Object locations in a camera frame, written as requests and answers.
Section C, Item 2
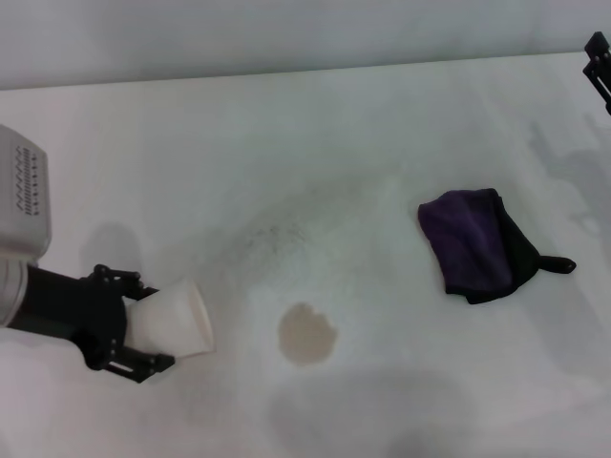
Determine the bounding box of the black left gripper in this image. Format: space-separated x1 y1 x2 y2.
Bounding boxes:
13 264 177 385

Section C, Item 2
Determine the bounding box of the white paper cup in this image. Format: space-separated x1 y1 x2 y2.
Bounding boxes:
124 279 217 359

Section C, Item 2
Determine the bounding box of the purple rag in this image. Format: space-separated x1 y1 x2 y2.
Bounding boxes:
417 188 578 305

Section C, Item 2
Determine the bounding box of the brown water stain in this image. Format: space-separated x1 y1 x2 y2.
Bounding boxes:
278 302 339 367

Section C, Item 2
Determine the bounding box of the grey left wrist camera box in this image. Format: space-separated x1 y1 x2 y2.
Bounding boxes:
0 124 52 262

